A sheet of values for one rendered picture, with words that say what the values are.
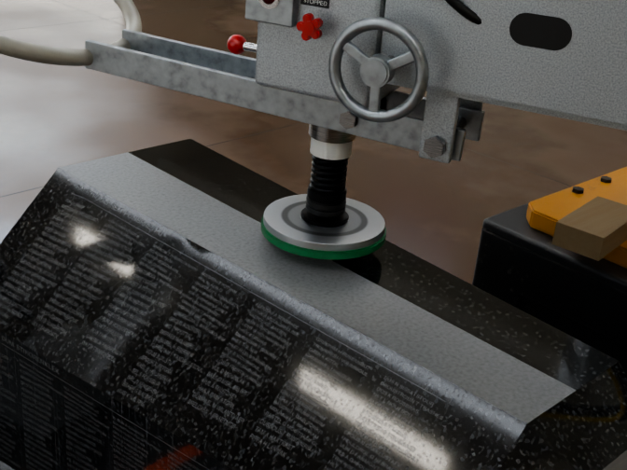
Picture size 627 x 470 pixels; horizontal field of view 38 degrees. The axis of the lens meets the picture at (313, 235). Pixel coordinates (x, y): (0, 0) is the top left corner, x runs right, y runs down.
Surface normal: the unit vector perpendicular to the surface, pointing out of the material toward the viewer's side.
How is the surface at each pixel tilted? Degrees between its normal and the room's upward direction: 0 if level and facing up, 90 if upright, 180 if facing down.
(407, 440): 45
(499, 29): 90
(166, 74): 90
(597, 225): 0
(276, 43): 90
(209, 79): 90
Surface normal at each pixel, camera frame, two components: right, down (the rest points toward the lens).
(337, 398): -0.43, -0.46
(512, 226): 0.08, -0.90
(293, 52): -0.41, 0.36
